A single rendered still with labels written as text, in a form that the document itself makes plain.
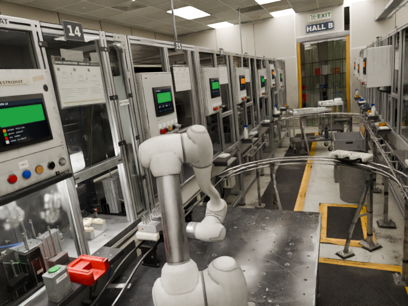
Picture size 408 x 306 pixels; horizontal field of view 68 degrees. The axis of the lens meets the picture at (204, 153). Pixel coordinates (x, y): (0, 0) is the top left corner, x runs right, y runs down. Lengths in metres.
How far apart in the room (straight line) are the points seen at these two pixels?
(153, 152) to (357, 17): 8.65
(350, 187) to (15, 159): 3.69
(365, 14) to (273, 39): 2.40
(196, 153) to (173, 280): 0.53
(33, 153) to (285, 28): 8.75
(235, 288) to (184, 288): 0.21
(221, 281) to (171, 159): 0.53
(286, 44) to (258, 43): 0.82
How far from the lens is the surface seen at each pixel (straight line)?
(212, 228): 1.66
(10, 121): 1.35
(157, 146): 1.29
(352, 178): 4.18
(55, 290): 1.43
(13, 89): 1.41
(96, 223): 1.94
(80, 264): 1.58
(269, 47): 9.65
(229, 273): 1.32
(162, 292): 1.36
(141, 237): 1.87
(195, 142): 1.28
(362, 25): 9.55
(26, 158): 1.41
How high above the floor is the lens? 1.69
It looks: 13 degrees down
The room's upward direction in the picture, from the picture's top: 7 degrees counter-clockwise
